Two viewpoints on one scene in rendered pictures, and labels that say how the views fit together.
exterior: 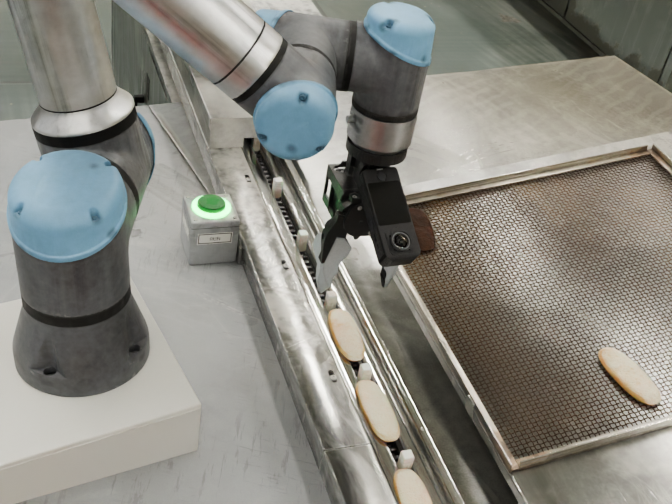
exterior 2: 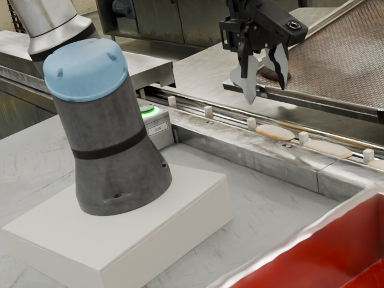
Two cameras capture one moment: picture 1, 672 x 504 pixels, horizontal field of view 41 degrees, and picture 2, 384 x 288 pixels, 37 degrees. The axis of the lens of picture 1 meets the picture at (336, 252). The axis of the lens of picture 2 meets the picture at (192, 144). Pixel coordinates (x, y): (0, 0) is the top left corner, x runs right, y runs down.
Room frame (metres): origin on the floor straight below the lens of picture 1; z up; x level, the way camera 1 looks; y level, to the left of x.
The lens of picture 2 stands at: (-0.08, 0.27, 1.28)
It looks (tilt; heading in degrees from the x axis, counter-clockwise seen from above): 23 degrees down; 352
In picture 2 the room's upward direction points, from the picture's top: 11 degrees counter-clockwise
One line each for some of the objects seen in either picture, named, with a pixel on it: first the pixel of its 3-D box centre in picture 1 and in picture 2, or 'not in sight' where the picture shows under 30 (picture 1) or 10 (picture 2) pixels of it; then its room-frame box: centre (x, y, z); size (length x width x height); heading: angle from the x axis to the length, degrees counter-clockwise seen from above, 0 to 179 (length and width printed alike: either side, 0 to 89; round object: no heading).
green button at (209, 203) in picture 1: (211, 206); (146, 111); (1.06, 0.19, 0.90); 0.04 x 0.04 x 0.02
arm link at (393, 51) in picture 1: (390, 60); not in sight; (0.92, -0.02, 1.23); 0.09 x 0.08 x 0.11; 96
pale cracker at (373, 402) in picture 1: (377, 408); (327, 147); (0.77, -0.08, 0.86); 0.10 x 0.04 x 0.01; 24
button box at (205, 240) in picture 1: (210, 237); (152, 136); (1.06, 0.18, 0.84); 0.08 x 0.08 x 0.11; 24
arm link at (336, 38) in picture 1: (300, 56); not in sight; (0.89, 0.08, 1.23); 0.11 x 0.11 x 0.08; 6
